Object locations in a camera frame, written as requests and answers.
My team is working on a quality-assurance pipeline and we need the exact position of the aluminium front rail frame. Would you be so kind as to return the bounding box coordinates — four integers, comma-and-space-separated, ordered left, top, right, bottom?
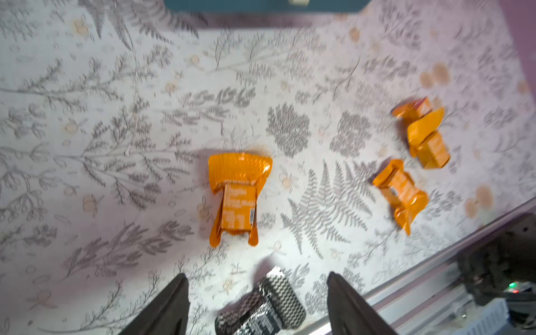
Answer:
304, 200, 535, 334

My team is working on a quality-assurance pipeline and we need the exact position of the teal drawer cabinet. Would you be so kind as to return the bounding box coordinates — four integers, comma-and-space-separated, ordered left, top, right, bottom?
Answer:
164, 0, 370, 14

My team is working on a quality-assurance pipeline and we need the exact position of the orange cookie packet right lower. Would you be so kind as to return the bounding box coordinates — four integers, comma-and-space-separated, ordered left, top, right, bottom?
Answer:
407, 107, 451, 170

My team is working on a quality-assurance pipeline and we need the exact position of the orange cookie packet left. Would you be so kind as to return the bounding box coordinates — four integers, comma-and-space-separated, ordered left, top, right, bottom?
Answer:
208, 153, 273, 248

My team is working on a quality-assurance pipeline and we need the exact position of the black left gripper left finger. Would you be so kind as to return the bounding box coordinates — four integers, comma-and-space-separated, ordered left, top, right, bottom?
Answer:
120, 274, 190, 335

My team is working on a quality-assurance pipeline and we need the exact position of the orange cookie packet centre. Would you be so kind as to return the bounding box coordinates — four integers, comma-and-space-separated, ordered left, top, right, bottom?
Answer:
372, 159, 429, 236

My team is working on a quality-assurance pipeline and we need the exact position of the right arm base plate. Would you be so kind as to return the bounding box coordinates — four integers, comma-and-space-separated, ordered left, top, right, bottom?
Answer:
457, 213, 535, 330

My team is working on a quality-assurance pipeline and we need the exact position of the orange cookie packet right top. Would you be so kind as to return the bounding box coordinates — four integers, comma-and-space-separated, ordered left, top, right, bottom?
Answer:
392, 97, 433, 125

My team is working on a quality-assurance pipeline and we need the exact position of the orange cookie packet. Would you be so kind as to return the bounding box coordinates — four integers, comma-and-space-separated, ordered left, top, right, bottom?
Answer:
372, 159, 429, 236
208, 153, 273, 248
407, 107, 451, 170
392, 97, 433, 125

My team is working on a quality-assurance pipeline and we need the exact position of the black cookie packet left lower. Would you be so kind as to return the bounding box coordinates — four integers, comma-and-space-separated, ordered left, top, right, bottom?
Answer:
215, 267, 307, 335

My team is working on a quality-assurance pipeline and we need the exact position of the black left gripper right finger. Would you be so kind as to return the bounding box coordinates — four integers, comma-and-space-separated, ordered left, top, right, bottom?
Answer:
327, 272, 396, 335

